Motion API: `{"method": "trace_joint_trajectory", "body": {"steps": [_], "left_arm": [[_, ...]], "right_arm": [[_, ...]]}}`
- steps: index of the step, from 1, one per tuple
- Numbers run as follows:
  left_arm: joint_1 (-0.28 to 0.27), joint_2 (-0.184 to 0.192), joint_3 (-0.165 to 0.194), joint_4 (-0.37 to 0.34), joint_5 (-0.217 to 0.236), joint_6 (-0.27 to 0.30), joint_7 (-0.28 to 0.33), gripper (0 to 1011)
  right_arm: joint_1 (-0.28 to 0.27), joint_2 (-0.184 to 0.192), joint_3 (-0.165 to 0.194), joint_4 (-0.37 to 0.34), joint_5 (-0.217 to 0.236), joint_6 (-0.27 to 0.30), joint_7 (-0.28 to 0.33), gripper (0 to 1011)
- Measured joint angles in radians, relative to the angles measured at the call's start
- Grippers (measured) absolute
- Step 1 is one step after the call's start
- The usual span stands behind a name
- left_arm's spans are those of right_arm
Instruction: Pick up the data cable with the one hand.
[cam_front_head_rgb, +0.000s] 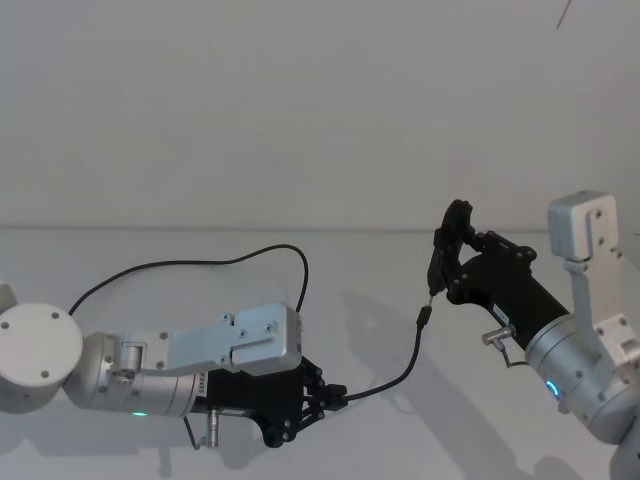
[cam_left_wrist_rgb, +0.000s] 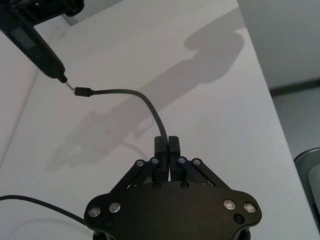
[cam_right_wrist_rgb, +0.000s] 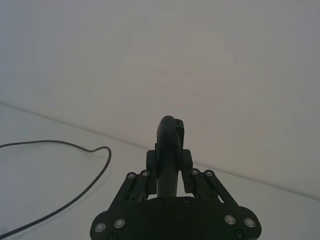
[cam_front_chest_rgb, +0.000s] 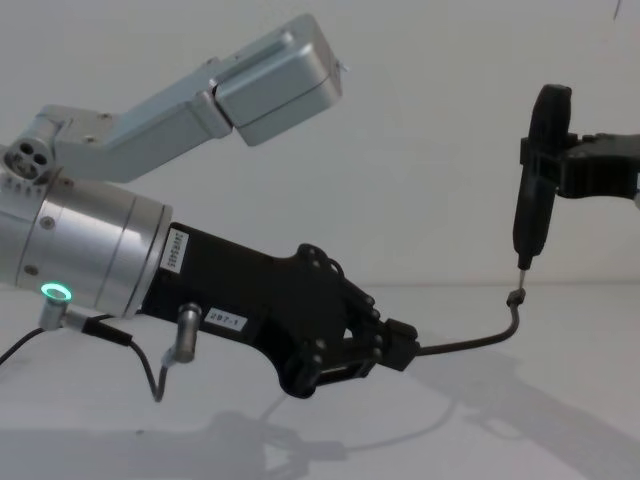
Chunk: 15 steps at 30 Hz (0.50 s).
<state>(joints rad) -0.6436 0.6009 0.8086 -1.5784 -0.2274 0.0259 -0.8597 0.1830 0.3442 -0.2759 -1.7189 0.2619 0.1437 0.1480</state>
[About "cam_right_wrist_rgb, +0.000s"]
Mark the white table cloth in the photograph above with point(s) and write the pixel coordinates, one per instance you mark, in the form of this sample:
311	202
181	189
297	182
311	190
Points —
50	190

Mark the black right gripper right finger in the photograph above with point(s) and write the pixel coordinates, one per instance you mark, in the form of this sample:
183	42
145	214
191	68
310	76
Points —
200	183

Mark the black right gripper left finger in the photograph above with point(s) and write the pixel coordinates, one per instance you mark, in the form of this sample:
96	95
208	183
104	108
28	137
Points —
136	190

